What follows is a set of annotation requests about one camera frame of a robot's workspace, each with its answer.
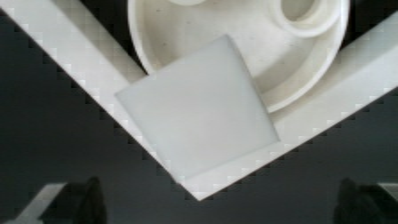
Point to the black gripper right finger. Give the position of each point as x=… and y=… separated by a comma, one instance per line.
x=367, y=203

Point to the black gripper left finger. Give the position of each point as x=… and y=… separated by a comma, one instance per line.
x=69, y=204

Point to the white stool leg with tag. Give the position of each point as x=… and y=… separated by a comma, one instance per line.
x=197, y=108

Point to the white round stool seat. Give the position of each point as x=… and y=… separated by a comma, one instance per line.
x=287, y=32

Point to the white right fence rail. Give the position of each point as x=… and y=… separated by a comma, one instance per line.
x=362, y=78

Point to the white fence rail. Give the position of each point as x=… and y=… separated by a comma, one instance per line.
x=81, y=46
x=362, y=78

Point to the white front fence rail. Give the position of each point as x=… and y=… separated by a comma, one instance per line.
x=81, y=46

